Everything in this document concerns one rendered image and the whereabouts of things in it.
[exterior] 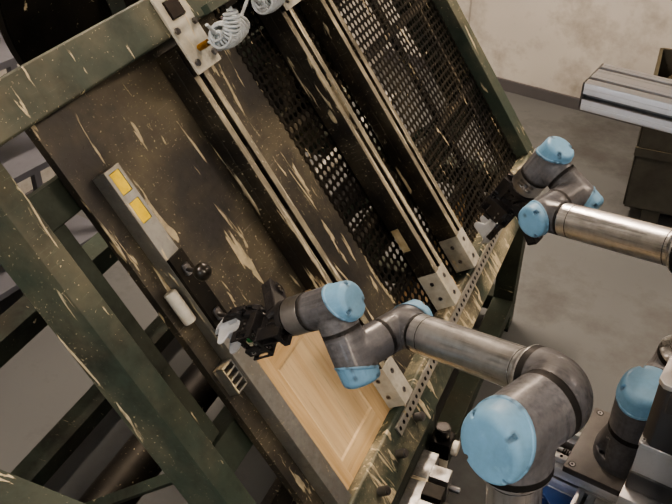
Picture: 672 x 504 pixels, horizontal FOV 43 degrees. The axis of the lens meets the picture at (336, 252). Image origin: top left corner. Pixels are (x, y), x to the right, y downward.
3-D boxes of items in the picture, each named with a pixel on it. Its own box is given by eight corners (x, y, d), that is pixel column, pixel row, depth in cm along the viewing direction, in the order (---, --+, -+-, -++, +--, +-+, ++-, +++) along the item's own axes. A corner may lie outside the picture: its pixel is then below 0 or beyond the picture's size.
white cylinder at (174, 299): (160, 298, 180) (182, 327, 182) (170, 294, 178) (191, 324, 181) (168, 290, 182) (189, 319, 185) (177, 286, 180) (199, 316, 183)
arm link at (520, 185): (552, 180, 204) (539, 194, 198) (541, 191, 207) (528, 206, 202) (528, 159, 205) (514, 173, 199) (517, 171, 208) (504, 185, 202)
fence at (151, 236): (330, 512, 203) (343, 511, 200) (91, 179, 174) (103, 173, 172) (339, 497, 207) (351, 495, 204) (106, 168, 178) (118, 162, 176)
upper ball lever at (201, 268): (182, 281, 182) (203, 285, 170) (172, 266, 181) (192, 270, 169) (196, 270, 183) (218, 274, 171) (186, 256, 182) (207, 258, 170)
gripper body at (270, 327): (226, 342, 164) (271, 328, 156) (238, 305, 169) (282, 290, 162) (252, 362, 168) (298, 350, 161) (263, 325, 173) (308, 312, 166)
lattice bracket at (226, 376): (230, 396, 188) (239, 394, 186) (212, 372, 186) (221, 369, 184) (238, 384, 191) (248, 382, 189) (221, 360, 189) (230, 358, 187)
